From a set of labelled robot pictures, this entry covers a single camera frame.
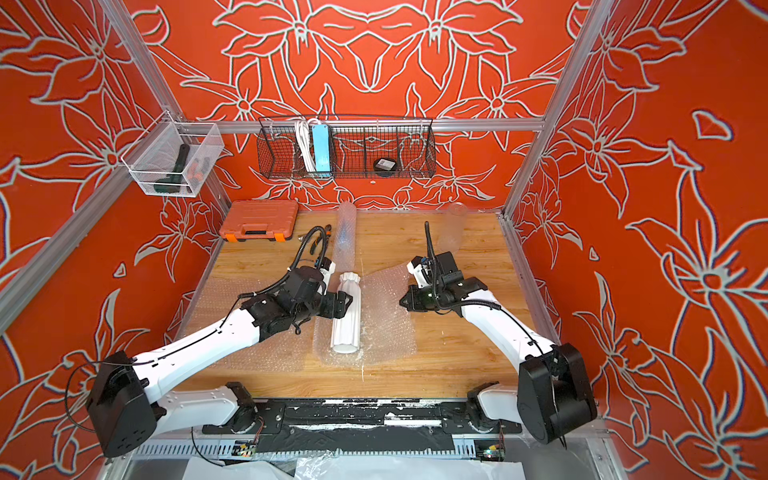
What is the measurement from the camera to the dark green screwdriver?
2.60 ft

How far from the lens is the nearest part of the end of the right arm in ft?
1.98

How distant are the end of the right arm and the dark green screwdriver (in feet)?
2.34

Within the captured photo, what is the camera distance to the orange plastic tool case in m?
1.09
